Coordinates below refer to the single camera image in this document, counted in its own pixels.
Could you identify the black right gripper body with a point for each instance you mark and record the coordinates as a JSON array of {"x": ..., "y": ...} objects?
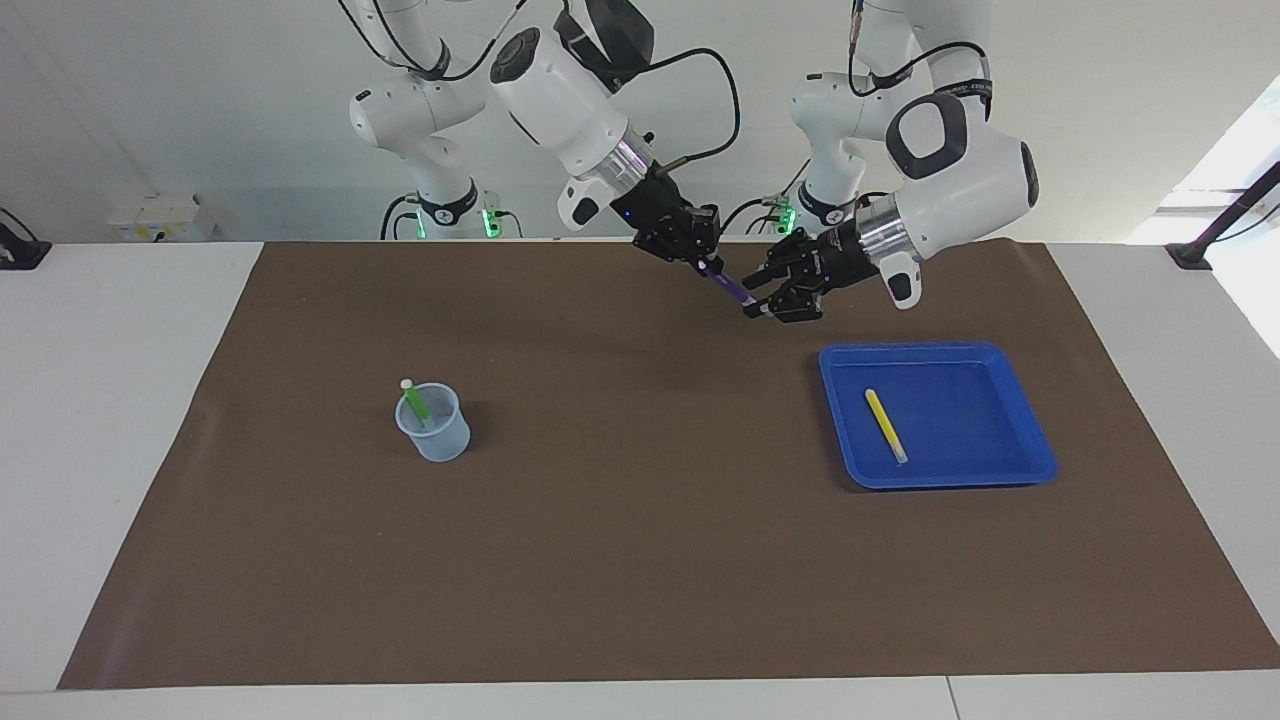
[{"x": 670, "y": 215}]

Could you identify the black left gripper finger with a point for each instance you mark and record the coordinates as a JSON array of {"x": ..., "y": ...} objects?
[
  {"x": 790, "y": 308},
  {"x": 765, "y": 279}
]

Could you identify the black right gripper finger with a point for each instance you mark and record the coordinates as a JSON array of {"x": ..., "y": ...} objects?
[
  {"x": 705, "y": 263},
  {"x": 716, "y": 252}
]

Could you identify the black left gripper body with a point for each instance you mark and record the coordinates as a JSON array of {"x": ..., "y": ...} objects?
[{"x": 830, "y": 260}]

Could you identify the purple marker pen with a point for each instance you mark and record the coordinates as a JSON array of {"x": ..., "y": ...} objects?
[{"x": 735, "y": 288}]

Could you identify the yellow marker pen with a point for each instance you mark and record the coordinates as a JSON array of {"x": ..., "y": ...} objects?
[{"x": 886, "y": 426}]

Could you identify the green marker pen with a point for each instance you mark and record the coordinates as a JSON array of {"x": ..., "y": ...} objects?
[{"x": 414, "y": 403}]

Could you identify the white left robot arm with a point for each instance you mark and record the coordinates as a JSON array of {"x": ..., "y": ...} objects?
[{"x": 960, "y": 170}]

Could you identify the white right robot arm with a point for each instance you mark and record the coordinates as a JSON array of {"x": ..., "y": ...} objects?
[{"x": 560, "y": 90}]

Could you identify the blue plastic tray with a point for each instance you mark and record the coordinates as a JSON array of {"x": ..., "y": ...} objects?
[{"x": 980, "y": 440}]

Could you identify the brown table mat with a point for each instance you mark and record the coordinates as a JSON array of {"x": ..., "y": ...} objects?
[{"x": 640, "y": 560}]

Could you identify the translucent plastic cup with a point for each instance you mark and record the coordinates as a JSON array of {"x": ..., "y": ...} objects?
[{"x": 440, "y": 445}]

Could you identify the black stand with pole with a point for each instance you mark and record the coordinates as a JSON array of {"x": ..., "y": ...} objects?
[{"x": 1190, "y": 255}]

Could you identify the white power strip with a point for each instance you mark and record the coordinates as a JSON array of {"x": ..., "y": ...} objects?
[{"x": 160, "y": 220}]

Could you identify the black table clamp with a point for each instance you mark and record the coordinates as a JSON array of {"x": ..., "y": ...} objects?
[{"x": 22, "y": 252}]

